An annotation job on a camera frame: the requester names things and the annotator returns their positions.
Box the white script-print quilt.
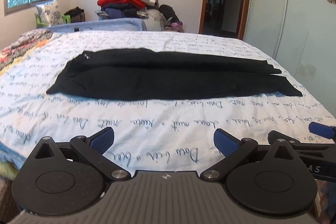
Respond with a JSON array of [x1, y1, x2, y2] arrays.
[[1, 31, 335, 172]]

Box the colourful patchwork blanket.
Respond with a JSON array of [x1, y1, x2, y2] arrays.
[[1, 28, 53, 70]]

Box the black pants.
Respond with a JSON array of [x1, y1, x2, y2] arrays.
[[47, 48, 301, 101]]

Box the light blue blanket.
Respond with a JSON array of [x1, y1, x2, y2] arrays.
[[46, 18, 147, 33]]

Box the dark bag on chair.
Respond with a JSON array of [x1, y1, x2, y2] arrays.
[[65, 7, 85, 23]]

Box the floral pillow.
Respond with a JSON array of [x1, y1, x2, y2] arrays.
[[36, 0, 61, 20]]

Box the green plastic chair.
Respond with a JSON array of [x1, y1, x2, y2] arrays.
[[35, 14, 71, 28]]

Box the pile of clothes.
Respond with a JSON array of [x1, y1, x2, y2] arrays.
[[96, 0, 184, 32]]

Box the white floral wardrobe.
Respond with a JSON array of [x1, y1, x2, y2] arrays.
[[244, 0, 336, 113]]

